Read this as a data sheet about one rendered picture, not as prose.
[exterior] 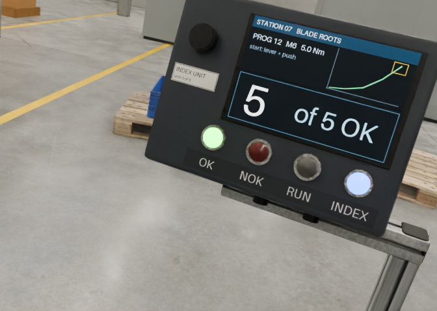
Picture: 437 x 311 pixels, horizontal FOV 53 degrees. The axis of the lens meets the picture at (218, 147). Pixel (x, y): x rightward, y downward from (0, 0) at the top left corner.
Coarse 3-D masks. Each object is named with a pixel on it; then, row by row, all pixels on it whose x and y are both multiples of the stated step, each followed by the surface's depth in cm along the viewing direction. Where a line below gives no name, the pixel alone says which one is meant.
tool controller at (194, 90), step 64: (192, 0) 46; (192, 64) 46; (256, 64) 44; (320, 64) 42; (384, 64) 41; (192, 128) 46; (256, 128) 44; (320, 128) 42; (384, 128) 41; (256, 192) 45; (320, 192) 43; (384, 192) 41
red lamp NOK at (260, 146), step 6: (252, 144) 44; (258, 144) 44; (264, 144) 44; (270, 144) 44; (246, 150) 44; (252, 150) 44; (258, 150) 43; (264, 150) 43; (270, 150) 44; (246, 156) 44; (252, 156) 44; (258, 156) 43; (264, 156) 43; (270, 156) 44; (252, 162) 44; (258, 162) 44; (264, 162) 44
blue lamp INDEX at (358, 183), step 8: (352, 176) 41; (360, 176) 41; (368, 176) 41; (344, 184) 42; (352, 184) 41; (360, 184) 41; (368, 184) 41; (352, 192) 41; (360, 192) 41; (368, 192) 41
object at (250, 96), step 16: (240, 80) 44; (256, 80) 44; (272, 80) 44; (240, 96) 44; (256, 96) 44; (272, 96) 44; (240, 112) 45; (256, 112) 44; (272, 112) 44; (272, 128) 44
